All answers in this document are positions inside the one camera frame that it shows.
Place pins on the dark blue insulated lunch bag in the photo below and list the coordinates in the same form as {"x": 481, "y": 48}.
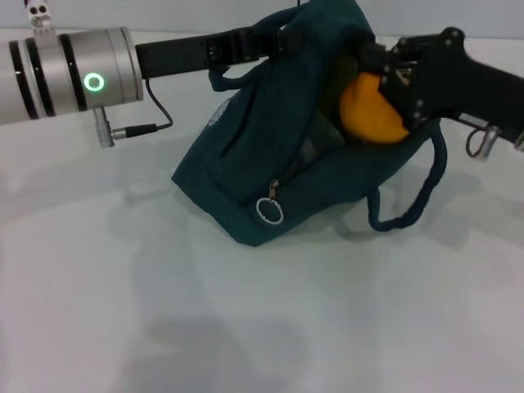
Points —
{"x": 254, "y": 163}

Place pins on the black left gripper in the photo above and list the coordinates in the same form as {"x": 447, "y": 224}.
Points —
{"x": 180, "y": 55}

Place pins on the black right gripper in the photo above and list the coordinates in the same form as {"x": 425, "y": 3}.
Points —
{"x": 442, "y": 82}

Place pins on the green cucumber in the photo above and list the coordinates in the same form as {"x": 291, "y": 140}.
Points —
{"x": 347, "y": 63}

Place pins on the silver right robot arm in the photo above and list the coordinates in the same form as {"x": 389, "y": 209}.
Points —
{"x": 520, "y": 141}

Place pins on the orange yellow pear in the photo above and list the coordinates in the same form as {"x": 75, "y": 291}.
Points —
{"x": 368, "y": 114}

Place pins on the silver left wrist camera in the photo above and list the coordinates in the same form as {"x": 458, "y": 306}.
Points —
{"x": 40, "y": 18}

